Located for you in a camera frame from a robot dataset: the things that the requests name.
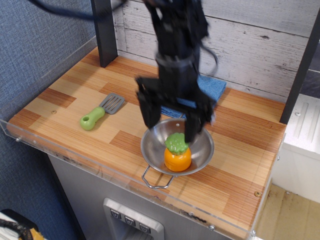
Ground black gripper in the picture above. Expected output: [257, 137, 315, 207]
[135, 56, 216, 143]

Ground orange toy carrot green top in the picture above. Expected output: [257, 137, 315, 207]
[164, 132, 192, 172]

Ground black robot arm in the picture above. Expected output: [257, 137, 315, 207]
[135, 0, 216, 143]

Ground blue folded towel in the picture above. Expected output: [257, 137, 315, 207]
[161, 75, 227, 119]

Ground grey toy fridge cabinet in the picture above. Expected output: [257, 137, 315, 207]
[49, 156, 227, 240]

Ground silver dispenser button panel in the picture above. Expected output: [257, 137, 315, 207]
[103, 197, 165, 240]

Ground white side cabinet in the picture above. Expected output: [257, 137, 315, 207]
[271, 94, 320, 203]

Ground clear acrylic table guard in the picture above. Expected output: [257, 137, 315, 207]
[0, 49, 285, 240]

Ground yellow object bottom left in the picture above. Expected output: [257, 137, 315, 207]
[30, 228, 46, 240]

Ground green handled grey toy spatula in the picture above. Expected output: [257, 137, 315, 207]
[79, 93, 125, 131]

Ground steel bowl with wire handles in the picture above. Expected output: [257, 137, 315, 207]
[140, 118, 215, 189]

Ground dark grey right post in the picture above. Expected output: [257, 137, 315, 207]
[279, 9, 320, 124]

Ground black braided cable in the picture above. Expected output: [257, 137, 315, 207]
[0, 217, 32, 240]

